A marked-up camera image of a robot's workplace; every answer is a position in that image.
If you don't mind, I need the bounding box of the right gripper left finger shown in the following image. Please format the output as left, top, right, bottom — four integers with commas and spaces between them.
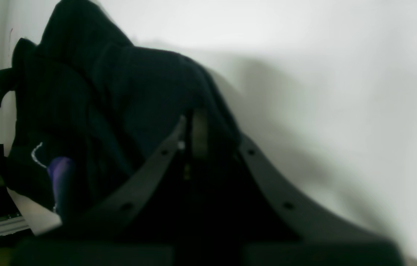
10, 111, 208, 266

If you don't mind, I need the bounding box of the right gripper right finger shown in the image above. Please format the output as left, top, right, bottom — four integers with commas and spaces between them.
238, 135, 404, 266

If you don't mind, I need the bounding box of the black T-shirt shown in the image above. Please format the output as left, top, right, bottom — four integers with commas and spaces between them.
0, 0, 241, 221

